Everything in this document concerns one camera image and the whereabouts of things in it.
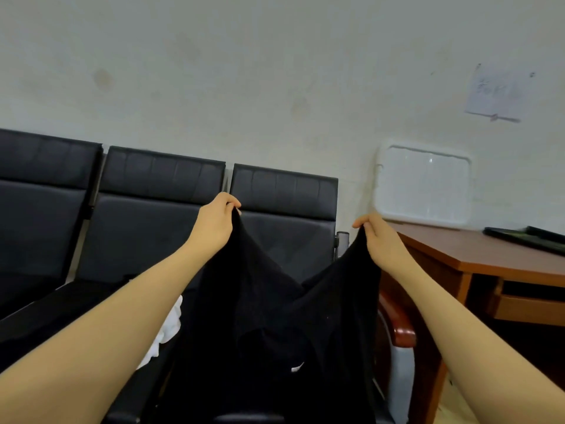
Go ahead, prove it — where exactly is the white paper wall sign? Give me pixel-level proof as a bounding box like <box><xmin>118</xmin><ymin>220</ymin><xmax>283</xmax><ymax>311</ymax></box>
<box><xmin>464</xmin><ymin>63</ymin><xmax>538</xmax><ymax>124</ymax></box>

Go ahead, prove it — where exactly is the person's left hand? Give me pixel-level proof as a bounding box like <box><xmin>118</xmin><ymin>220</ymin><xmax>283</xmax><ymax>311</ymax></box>
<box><xmin>184</xmin><ymin>191</ymin><xmax>244</xmax><ymax>263</ymax></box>

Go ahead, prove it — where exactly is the white plastic tray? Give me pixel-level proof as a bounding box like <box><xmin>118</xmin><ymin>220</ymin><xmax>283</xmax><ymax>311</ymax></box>
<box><xmin>371</xmin><ymin>143</ymin><xmax>474</xmax><ymax>231</ymax></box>

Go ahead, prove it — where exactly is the brown wooden desk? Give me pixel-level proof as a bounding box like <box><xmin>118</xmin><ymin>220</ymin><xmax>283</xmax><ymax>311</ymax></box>
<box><xmin>378</xmin><ymin>220</ymin><xmax>565</xmax><ymax>424</ymax></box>

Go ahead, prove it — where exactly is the black garment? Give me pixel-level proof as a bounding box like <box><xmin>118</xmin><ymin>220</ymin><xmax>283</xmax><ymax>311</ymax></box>
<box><xmin>157</xmin><ymin>206</ymin><xmax>383</xmax><ymax>424</ymax></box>

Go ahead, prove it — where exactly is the brown wooden bench armrest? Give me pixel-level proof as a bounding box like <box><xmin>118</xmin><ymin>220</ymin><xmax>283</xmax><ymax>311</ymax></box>
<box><xmin>377</xmin><ymin>287</ymin><xmax>418</xmax><ymax>350</ymax></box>

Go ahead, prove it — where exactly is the person's left forearm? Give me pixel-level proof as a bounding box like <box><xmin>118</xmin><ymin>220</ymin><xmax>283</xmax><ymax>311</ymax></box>
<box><xmin>0</xmin><ymin>244</ymin><xmax>213</xmax><ymax>424</ymax></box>

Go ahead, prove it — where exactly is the pile of clothes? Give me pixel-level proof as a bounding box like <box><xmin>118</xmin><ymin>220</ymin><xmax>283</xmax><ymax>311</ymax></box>
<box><xmin>136</xmin><ymin>294</ymin><xmax>185</xmax><ymax>370</ymax></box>

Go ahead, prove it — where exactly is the black board green print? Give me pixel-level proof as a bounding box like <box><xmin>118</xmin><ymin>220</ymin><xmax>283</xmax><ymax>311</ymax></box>
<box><xmin>483</xmin><ymin>225</ymin><xmax>565</xmax><ymax>258</ymax></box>

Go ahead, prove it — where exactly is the person's right forearm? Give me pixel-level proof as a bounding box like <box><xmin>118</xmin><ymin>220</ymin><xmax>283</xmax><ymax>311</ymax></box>
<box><xmin>388</xmin><ymin>264</ymin><xmax>565</xmax><ymax>424</ymax></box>

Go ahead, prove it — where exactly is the person's right hand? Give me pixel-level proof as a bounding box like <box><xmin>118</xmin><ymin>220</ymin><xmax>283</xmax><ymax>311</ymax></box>
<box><xmin>352</xmin><ymin>211</ymin><xmax>417</xmax><ymax>279</ymax></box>

